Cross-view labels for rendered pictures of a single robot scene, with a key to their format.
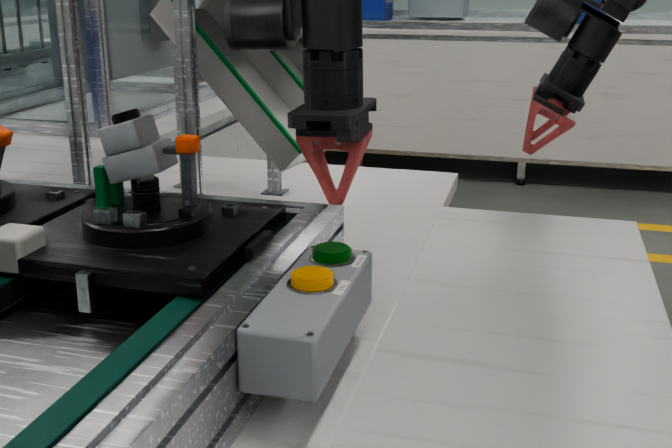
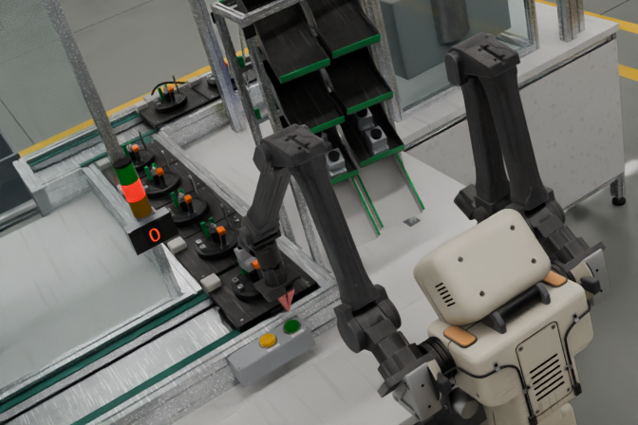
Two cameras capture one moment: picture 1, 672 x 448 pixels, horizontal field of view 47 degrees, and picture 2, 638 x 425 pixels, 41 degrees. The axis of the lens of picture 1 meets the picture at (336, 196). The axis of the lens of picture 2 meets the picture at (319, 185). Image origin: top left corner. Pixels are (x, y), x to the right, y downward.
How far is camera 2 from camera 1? 179 cm
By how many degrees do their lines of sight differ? 50
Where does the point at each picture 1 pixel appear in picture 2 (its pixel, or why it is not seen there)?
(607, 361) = (376, 408)
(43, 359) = (197, 338)
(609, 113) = not seen: outside the picture
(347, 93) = (271, 282)
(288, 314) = (244, 356)
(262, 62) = (352, 185)
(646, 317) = not seen: hidden behind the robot
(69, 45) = not seen: hidden behind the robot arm
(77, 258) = (221, 299)
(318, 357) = (242, 376)
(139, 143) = (242, 260)
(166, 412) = (182, 383)
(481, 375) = (328, 394)
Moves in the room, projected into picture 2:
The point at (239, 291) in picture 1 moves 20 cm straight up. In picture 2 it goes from (247, 336) to (224, 275)
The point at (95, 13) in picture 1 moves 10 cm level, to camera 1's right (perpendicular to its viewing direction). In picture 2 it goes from (382, 51) to (403, 55)
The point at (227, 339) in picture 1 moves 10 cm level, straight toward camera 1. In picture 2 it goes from (220, 360) to (194, 388)
